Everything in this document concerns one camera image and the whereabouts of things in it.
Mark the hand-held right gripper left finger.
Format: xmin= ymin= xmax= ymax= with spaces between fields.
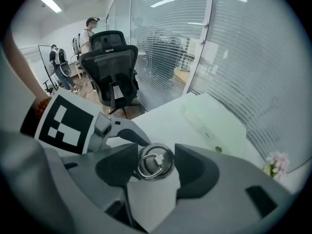
xmin=60 ymin=142 xmax=141 ymax=227

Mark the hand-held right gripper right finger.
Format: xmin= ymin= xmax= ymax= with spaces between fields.
xmin=150 ymin=142 xmax=293 ymax=234

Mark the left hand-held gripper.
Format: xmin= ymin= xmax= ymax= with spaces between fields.
xmin=33 ymin=89 xmax=152 ymax=156

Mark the person's left forearm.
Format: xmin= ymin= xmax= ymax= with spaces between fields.
xmin=4 ymin=28 xmax=51 ymax=102

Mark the pink flower bouquet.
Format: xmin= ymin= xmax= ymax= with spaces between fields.
xmin=262 ymin=151 xmax=291 ymax=180

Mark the pale green flat box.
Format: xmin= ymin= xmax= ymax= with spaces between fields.
xmin=180 ymin=92 xmax=247 ymax=154

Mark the black mesh office chair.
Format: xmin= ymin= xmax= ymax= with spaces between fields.
xmin=78 ymin=30 xmax=140 ymax=116

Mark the glass partition with blinds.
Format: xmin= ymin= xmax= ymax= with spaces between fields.
xmin=107 ymin=0 xmax=312 ymax=171

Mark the ceiling tube light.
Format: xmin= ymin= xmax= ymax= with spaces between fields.
xmin=39 ymin=0 xmax=62 ymax=13

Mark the orange bead bracelet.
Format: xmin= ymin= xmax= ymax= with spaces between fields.
xmin=31 ymin=96 xmax=52 ymax=117

